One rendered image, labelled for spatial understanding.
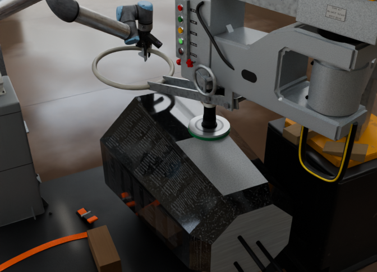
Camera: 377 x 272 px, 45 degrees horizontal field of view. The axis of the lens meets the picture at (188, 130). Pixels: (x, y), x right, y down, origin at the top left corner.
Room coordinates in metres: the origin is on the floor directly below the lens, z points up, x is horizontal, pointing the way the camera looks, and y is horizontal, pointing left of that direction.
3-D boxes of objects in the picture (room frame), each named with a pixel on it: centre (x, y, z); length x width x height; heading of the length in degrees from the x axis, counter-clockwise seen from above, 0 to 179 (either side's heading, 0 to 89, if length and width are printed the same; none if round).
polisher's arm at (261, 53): (1.70, -0.36, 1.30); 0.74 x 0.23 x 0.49; 42
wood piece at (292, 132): (2.01, -0.60, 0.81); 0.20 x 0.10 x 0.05; 125
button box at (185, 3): (1.98, 0.02, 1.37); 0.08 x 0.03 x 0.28; 42
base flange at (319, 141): (2.08, -0.85, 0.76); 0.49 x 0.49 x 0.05; 27
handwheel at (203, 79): (1.83, -0.10, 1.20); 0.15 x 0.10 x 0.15; 42
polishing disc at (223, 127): (2.00, -0.11, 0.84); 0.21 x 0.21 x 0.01
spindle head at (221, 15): (1.94, -0.16, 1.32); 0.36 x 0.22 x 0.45; 42
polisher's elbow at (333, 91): (1.51, -0.54, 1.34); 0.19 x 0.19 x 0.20
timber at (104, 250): (1.85, 0.49, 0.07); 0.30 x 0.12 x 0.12; 24
